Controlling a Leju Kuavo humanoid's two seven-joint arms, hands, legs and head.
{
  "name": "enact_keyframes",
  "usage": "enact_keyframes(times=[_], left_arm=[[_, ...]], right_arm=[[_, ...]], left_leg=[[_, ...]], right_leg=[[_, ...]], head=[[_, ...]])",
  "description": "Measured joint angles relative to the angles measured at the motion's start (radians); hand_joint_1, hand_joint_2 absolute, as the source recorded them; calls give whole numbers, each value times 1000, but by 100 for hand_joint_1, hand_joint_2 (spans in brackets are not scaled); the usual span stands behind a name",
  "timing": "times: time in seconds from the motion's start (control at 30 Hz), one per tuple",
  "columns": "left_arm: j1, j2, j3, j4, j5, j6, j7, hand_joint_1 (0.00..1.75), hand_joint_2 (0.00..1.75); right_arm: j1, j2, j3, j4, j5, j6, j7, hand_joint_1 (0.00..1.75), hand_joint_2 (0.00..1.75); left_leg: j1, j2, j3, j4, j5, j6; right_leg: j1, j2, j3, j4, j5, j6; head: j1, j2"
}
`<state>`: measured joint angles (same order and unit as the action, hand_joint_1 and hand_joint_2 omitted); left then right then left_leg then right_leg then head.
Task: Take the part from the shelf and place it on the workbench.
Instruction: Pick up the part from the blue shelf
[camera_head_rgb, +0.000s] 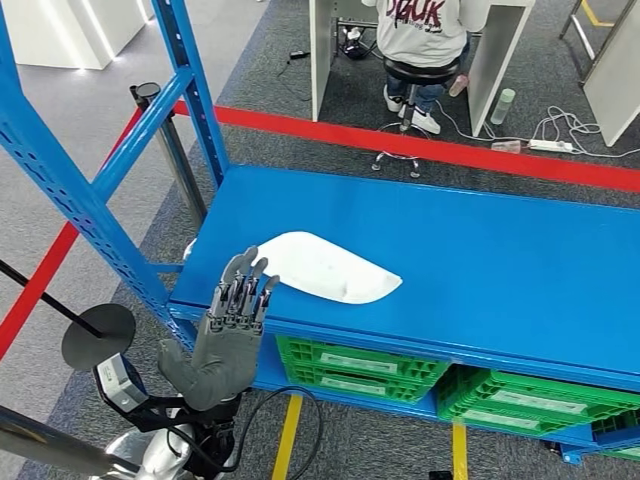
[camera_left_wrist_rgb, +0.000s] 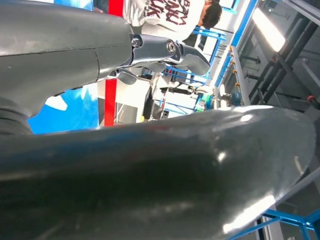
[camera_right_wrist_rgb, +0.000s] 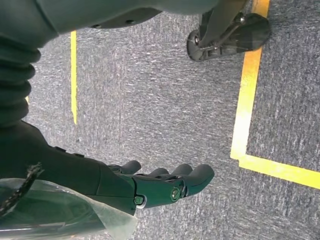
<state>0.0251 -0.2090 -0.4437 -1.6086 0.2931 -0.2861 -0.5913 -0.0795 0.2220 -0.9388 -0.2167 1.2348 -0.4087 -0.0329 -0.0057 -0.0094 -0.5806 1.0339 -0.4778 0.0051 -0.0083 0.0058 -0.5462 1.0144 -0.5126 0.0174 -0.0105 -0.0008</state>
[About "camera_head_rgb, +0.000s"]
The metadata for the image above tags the white partition panel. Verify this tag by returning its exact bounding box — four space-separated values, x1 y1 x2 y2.
582 0 640 148

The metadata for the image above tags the white tangled cable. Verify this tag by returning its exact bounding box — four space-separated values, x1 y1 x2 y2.
530 105 640 160

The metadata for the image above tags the chrome stanchion post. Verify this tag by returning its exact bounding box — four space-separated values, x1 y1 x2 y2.
0 404 196 480
130 81 208 261

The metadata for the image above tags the grey metal frame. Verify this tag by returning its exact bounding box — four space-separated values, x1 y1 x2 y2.
558 0 640 84

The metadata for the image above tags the pale green bottle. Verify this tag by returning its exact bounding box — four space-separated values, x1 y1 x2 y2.
490 87 516 126

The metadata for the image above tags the white lit cabinet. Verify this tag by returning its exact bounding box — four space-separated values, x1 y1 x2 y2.
0 0 156 71

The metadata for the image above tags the yellow floor tape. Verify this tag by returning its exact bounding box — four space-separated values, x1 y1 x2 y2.
271 395 469 480

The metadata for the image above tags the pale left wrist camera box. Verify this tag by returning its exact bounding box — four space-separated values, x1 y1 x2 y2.
94 352 149 415

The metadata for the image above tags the person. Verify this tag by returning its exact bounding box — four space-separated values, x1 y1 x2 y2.
361 0 488 136

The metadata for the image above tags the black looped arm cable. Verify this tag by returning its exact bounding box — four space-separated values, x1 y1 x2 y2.
235 386 325 480

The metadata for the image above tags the short red barrier belt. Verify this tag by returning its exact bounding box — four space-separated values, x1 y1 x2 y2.
0 105 146 362

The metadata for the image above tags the long red barrier belt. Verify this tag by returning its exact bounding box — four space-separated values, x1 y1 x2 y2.
172 99 640 195

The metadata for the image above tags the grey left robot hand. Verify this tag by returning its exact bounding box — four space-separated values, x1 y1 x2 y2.
157 245 281 413

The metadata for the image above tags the black stanchion with round base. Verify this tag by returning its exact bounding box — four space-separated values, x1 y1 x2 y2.
0 258 137 372

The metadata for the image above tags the black round stool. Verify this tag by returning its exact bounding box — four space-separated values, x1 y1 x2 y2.
371 56 462 180

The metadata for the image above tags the white power strip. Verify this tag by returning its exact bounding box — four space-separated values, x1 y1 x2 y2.
528 138 574 155

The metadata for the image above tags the black device under desk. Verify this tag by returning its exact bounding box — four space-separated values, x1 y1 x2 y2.
342 26 374 61

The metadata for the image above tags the white curved plastic part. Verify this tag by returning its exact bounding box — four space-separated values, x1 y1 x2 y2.
254 231 404 306

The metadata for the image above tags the blue metal shelf rack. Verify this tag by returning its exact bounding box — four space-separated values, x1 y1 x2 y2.
0 0 640 465

